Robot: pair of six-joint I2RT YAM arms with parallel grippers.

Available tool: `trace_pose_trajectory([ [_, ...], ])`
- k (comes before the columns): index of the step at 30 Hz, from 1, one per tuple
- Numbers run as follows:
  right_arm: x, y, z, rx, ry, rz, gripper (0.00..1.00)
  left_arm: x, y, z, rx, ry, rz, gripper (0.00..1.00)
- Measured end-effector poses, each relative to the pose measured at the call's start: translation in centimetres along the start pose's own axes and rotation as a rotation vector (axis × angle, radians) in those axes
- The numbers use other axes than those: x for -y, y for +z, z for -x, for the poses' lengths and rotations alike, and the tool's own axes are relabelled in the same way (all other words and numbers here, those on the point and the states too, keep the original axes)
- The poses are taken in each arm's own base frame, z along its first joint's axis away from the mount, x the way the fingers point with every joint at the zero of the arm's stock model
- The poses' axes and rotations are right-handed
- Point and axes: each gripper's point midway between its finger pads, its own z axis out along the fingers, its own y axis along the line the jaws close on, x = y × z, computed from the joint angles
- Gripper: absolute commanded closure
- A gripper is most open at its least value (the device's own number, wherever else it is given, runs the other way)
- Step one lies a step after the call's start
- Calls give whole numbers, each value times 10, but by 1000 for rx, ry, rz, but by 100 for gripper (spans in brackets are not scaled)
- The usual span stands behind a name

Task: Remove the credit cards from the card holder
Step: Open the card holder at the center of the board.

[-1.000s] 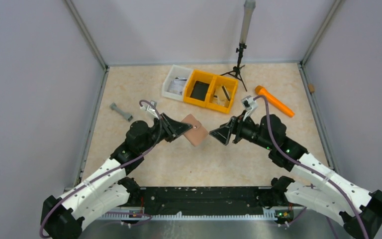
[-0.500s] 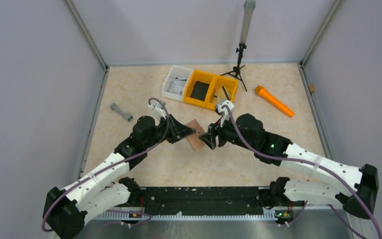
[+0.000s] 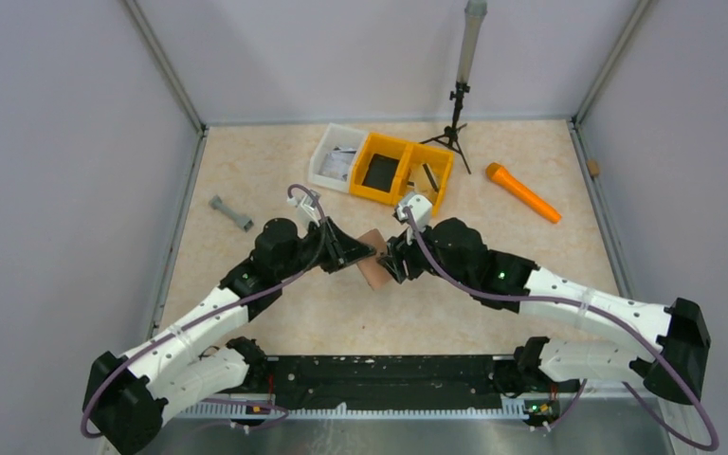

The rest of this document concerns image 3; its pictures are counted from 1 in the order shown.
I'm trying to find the brown leather card holder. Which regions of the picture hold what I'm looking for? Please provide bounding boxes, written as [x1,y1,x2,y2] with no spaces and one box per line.
[356,228,392,291]

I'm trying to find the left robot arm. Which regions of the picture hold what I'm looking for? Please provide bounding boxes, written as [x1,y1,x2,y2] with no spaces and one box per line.
[80,218,376,454]

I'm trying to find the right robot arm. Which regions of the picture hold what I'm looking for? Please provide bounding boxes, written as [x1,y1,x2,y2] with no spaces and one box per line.
[380,218,711,405]

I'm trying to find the black card in bin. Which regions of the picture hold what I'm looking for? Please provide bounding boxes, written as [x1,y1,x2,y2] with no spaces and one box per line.
[362,154,399,193]

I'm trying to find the white plastic bin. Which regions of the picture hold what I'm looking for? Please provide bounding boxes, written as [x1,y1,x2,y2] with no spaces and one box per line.
[307,123,370,193]

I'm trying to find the papers in white bin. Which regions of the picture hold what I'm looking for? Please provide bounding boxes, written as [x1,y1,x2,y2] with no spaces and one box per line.
[318,146,357,182]

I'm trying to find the grey dumbbell-shaped part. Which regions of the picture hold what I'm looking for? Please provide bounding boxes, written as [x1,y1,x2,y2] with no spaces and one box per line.
[209,195,254,232]

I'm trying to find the yellow double plastic bin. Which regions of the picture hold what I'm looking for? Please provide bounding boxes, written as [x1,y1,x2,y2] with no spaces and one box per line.
[349,133,454,215]

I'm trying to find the black tripod with grey pole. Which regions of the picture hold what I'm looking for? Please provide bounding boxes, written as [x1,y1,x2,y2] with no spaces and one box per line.
[421,0,488,174]

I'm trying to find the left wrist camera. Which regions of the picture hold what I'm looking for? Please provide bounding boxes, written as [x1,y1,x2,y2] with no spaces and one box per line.
[287,190,322,231]

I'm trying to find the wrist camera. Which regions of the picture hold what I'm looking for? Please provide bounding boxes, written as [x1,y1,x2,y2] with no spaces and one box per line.
[287,190,322,231]
[394,191,433,238]

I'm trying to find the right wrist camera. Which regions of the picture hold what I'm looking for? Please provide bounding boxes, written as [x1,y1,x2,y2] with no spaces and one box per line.
[394,191,433,238]

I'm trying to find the orange plastic cone handle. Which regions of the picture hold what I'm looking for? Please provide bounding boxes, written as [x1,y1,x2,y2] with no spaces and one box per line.
[485,162,562,224]

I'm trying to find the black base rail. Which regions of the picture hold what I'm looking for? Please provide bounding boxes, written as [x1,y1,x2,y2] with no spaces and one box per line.
[251,355,524,411]

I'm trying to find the white cable duct strip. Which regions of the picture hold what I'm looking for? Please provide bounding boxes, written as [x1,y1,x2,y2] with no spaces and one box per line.
[177,400,529,422]

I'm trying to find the small tan wall block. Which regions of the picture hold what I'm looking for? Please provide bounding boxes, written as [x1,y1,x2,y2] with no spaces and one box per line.
[586,158,600,178]

